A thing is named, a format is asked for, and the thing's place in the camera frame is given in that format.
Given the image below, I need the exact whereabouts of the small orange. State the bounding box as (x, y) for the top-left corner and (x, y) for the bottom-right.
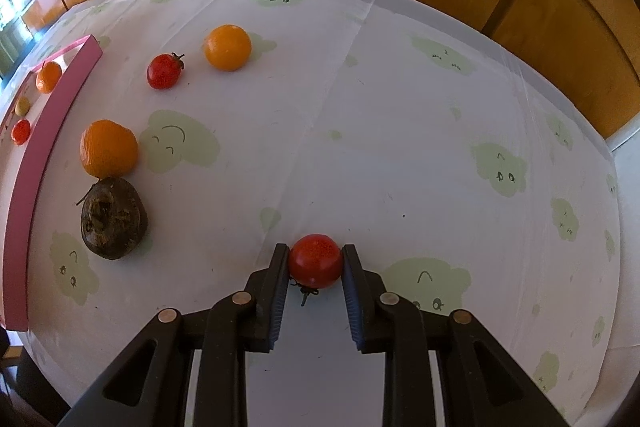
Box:
(203, 24), (252, 72)

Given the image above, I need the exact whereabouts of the dark brown water chestnut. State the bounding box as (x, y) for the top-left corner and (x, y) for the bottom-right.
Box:
(76, 177), (149, 261)

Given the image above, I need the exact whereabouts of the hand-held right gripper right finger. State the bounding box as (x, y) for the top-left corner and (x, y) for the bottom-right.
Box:
(341, 244), (568, 427)

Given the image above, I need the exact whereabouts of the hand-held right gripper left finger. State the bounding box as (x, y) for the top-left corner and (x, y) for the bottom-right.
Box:
(60, 243), (292, 427)

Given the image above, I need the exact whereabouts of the pink shallow cardboard box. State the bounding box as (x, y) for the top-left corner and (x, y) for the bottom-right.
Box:
(0, 34), (104, 333)

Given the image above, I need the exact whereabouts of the cherry tomato with stem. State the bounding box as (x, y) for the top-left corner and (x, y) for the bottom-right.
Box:
(146, 52), (186, 90)

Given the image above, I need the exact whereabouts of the red cherry tomato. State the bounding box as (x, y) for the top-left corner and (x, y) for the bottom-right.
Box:
(287, 234), (345, 308)
(11, 119), (32, 146)

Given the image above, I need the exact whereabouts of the white tablecloth with green clouds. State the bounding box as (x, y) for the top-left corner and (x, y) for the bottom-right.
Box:
(20, 0), (623, 427)

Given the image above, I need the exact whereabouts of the medium orange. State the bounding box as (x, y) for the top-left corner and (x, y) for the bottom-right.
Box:
(79, 119), (139, 178)

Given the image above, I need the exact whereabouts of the large reddish orange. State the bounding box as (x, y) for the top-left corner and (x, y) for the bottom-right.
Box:
(35, 61), (63, 94)

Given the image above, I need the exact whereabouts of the wooden door with glass panes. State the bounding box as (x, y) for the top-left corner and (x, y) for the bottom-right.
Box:
(0, 0), (36, 78)

